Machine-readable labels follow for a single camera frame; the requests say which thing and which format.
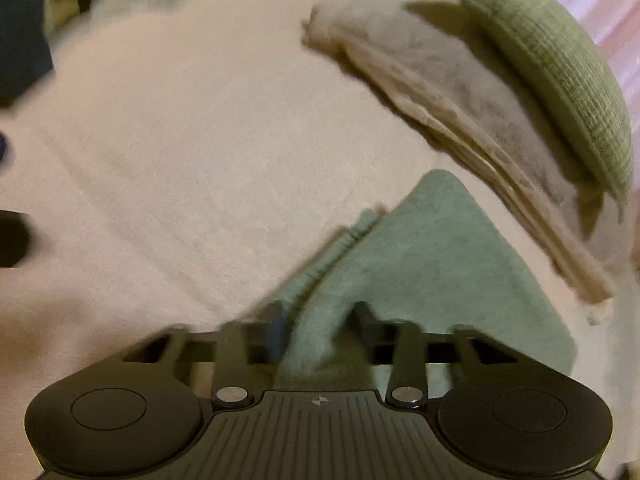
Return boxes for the green fleece pants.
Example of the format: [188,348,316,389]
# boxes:
[272,169,576,391]

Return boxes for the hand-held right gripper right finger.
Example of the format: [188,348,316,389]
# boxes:
[350,302,521,408]

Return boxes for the dark blue cloth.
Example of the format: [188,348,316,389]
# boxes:
[0,0,56,108]

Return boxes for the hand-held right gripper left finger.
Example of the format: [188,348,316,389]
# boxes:
[122,302,291,411]

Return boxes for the grey folded blanket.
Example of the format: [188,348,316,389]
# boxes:
[300,0,621,241]

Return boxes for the beige folded blanket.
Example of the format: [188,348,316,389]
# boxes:
[305,25,616,311]

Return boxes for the green checked pillow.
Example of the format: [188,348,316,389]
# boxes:
[432,0,635,221]

